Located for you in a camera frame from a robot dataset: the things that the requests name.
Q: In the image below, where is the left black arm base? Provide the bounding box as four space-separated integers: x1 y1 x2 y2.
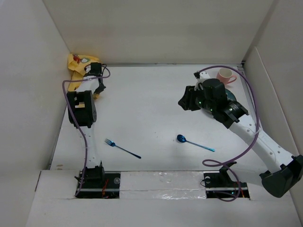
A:
76 172 121 199

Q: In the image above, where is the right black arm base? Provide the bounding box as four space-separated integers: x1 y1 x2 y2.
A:
200 171 250 199

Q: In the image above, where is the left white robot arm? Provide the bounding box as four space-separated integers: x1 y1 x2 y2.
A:
64 62 106 194

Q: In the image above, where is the yellow cartoon vehicle cloth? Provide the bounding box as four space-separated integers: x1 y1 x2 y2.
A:
68 54 101 100

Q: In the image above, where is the white foam front block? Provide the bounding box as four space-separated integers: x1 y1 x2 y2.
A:
119 171 206 200

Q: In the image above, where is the blue metal fork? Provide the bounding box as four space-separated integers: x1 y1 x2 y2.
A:
105 139 142 159

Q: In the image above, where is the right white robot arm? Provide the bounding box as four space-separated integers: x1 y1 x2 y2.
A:
178 79 303 198

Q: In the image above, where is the pink ceramic mug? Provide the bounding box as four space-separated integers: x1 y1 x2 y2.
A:
216 68 237 85

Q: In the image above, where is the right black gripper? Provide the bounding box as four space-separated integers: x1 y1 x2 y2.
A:
178 84 215 113

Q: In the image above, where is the blue metal spoon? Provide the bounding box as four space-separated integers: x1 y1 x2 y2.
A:
177 134 215 152

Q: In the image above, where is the teal ceramic plate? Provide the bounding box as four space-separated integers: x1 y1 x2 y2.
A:
225 89 237 102

